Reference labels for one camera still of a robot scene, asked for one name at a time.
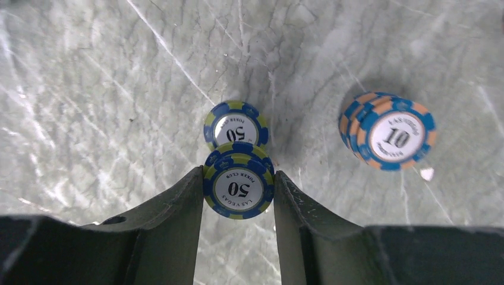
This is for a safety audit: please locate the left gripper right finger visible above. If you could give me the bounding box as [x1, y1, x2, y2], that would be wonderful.
[274, 171, 503, 284]

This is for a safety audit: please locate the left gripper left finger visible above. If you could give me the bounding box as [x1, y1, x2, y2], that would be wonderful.
[1, 167, 203, 284]

